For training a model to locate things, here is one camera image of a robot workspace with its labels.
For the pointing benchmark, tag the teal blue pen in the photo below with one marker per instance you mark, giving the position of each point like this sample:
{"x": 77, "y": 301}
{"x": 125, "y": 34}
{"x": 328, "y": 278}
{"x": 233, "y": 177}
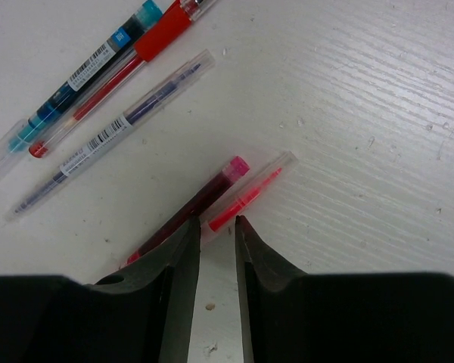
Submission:
{"x": 80, "y": 84}

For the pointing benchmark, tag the dark blue clear pen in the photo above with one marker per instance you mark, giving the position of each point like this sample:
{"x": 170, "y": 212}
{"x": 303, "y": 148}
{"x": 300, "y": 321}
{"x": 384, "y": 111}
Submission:
{"x": 110, "y": 136}

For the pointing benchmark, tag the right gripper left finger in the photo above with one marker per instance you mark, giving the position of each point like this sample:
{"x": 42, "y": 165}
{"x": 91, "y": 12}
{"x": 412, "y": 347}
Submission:
{"x": 141, "y": 313}

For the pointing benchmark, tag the bright red clear pen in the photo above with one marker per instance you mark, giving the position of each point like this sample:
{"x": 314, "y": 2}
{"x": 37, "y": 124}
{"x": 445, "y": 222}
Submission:
{"x": 223, "y": 213}

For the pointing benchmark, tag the red grip gel pen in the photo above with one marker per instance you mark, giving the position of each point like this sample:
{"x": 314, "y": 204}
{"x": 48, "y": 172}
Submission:
{"x": 176, "y": 19}

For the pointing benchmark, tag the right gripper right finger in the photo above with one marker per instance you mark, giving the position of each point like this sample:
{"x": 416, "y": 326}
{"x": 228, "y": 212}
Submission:
{"x": 288, "y": 315}

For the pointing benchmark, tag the dark red pen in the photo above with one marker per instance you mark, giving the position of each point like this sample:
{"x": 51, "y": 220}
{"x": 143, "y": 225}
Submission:
{"x": 235, "y": 169}

